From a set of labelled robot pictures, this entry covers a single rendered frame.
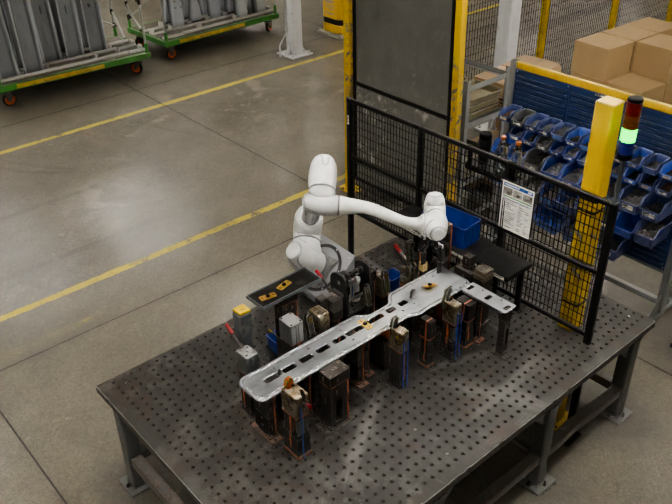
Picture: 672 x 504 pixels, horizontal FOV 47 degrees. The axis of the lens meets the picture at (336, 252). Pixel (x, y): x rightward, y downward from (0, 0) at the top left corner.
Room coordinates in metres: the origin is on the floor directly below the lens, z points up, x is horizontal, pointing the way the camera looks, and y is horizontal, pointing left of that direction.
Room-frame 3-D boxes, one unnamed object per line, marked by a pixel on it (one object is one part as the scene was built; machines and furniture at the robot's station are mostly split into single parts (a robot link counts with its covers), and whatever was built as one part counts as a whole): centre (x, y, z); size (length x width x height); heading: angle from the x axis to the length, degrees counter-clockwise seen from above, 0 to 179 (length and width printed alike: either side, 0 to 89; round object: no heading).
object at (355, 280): (3.23, -0.08, 0.94); 0.18 x 0.13 x 0.49; 131
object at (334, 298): (3.14, 0.02, 0.89); 0.13 x 0.11 x 0.38; 41
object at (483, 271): (3.40, -0.78, 0.88); 0.08 x 0.08 x 0.36; 41
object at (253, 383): (2.99, -0.13, 1.00); 1.38 x 0.22 x 0.02; 131
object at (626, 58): (7.31, -3.03, 0.52); 1.20 x 0.80 x 1.05; 127
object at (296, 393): (2.49, 0.19, 0.88); 0.15 x 0.11 x 0.36; 41
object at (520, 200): (3.60, -0.97, 1.30); 0.23 x 0.02 x 0.31; 41
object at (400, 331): (2.92, -0.30, 0.87); 0.12 x 0.09 x 0.35; 41
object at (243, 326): (2.95, 0.45, 0.92); 0.08 x 0.08 x 0.44; 41
